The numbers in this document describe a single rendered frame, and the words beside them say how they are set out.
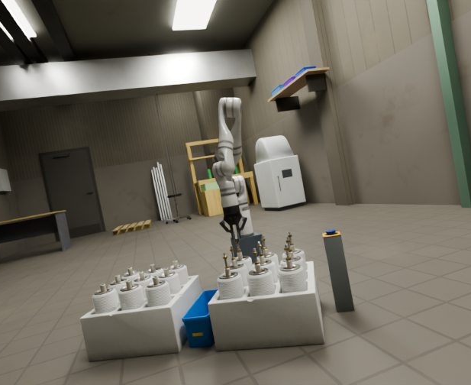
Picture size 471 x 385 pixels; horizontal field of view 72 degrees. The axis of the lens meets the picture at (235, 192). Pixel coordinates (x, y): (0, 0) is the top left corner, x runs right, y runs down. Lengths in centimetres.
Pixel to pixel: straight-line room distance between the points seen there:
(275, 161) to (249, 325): 428
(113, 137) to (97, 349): 774
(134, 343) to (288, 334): 60
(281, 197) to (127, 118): 513
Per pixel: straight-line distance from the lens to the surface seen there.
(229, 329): 127
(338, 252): 138
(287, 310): 121
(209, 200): 682
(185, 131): 908
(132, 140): 895
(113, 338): 148
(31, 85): 694
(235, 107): 156
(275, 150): 550
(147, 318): 138
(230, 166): 142
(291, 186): 545
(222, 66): 713
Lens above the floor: 59
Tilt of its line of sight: 2 degrees down
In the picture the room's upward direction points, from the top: 11 degrees counter-clockwise
